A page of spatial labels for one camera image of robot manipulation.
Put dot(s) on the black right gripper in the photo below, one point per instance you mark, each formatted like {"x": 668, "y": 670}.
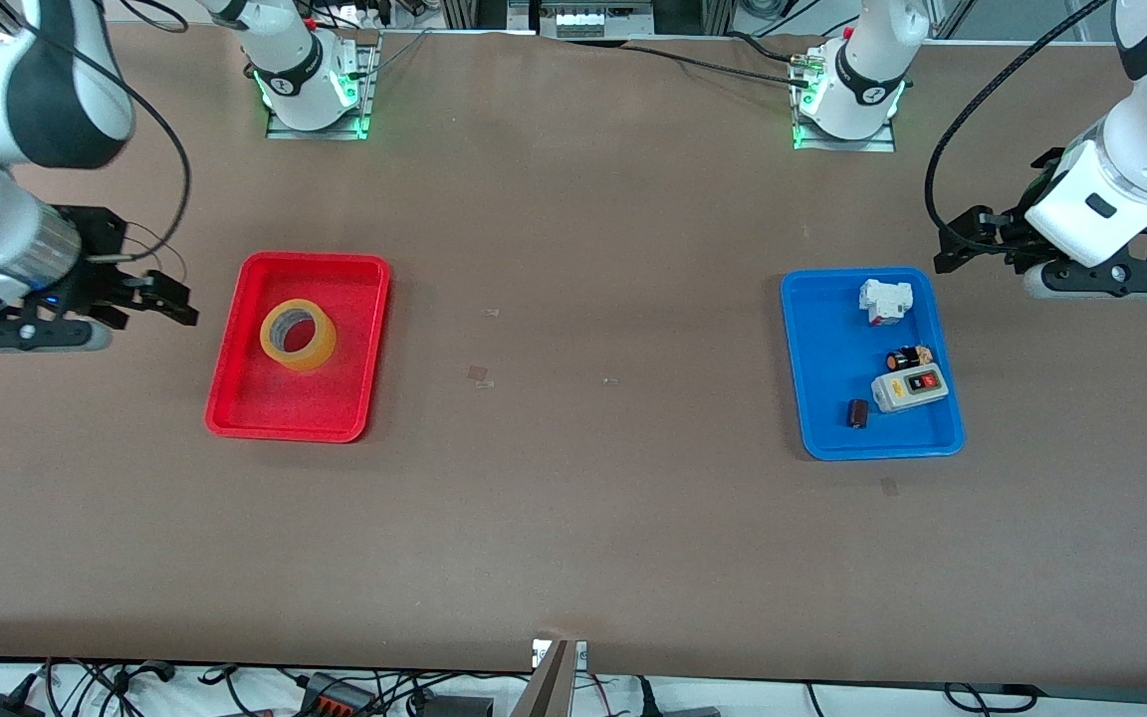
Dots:
{"x": 96, "y": 239}

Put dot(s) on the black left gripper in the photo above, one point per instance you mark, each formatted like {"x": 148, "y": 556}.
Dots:
{"x": 1015, "y": 230}

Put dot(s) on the yellow clear tape roll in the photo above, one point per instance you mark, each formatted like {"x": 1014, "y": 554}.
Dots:
{"x": 325, "y": 349}

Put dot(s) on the brown tape patch on table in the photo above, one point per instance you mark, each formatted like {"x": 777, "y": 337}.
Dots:
{"x": 479, "y": 373}

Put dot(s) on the white circuit breaker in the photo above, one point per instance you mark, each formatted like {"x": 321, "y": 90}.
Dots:
{"x": 882, "y": 299}

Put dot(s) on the red plastic tray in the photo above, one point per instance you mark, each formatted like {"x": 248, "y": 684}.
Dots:
{"x": 295, "y": 408}

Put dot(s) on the blue plastic tray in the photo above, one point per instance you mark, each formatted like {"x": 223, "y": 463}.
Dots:
{"x": 832, "y": 378}

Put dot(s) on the dark brown cylindrical capacitor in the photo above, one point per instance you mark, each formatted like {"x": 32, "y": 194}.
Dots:
{"x": 858, "y": 413}

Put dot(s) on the black power adapter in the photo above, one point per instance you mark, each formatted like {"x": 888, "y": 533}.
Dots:
{"x": 1, "y": 707}

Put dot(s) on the orange power strip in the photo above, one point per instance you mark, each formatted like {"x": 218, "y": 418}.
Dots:
{"x": 335, "y": 699}

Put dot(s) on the white device behind table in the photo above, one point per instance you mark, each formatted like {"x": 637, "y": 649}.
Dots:
{"x": 598, "y": 20}

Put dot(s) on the black box under table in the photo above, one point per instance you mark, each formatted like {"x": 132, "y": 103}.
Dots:
{"x": 462, "y": 708}

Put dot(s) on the black push button switch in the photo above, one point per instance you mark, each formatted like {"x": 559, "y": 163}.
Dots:
{"x": 907, "y": 358}

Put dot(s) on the grey on-off switch box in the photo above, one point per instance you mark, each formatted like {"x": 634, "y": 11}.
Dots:
{"x": 894, "y": 396}

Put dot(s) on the aluminium left arm base plate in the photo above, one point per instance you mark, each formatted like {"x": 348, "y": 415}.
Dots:
{"x": 802, "y": 142}

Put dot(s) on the aluminium right arm base plate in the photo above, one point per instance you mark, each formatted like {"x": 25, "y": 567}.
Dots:
{"x": 371, "y": 100}

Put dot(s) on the aluminium profile post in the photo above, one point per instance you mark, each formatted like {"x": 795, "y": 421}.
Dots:
{"x": 549, "y": 687}

